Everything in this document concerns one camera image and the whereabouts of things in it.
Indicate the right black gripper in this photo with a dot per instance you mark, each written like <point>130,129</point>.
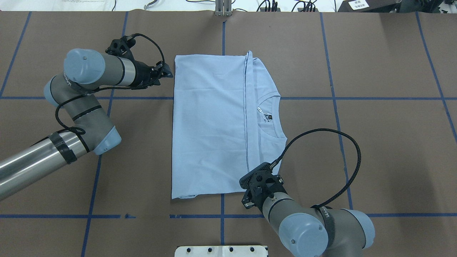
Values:
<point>247,200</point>

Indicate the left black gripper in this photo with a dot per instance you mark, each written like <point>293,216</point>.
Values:
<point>142,73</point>

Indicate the light blue t-shirt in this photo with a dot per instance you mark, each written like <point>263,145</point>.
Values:
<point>218,135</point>

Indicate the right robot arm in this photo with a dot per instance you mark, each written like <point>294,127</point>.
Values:
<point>307,232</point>

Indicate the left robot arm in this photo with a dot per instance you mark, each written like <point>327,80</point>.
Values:
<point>85,126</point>

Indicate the white garment hang tag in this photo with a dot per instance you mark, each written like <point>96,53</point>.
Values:
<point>267,117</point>

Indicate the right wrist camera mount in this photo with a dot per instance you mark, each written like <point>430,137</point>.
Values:
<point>261,180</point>

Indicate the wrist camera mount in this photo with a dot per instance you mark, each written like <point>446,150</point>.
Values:
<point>261,180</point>
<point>122,47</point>

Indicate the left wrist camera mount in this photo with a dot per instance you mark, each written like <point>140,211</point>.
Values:
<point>122,47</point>

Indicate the aluminium frame post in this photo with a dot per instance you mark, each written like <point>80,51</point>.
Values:
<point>223,7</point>

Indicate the white pedestal base plate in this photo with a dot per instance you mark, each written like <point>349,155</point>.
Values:
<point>222,251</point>

